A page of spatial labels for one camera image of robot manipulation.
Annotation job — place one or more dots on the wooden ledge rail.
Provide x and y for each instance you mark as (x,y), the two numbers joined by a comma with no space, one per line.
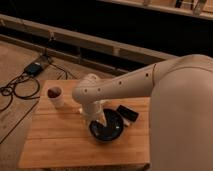
(94,52)

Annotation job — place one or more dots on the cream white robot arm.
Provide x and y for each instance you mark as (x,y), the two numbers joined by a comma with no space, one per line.
(180,112)

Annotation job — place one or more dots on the black rectangular phone-like device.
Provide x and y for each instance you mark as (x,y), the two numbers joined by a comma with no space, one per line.
(128,115)

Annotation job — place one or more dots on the white cup with dark drink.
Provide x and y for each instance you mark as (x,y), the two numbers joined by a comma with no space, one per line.
(55,95)

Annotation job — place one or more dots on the wooden table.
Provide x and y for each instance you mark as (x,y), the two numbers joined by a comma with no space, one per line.
(58,137)

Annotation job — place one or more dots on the dark ceramic bowl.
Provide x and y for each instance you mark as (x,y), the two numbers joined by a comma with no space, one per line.
(113,128)

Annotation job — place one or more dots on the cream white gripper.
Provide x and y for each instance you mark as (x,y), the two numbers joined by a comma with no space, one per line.
(94,112)

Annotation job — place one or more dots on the black power adapter box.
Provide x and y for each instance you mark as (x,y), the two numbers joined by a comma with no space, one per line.
(38,65)

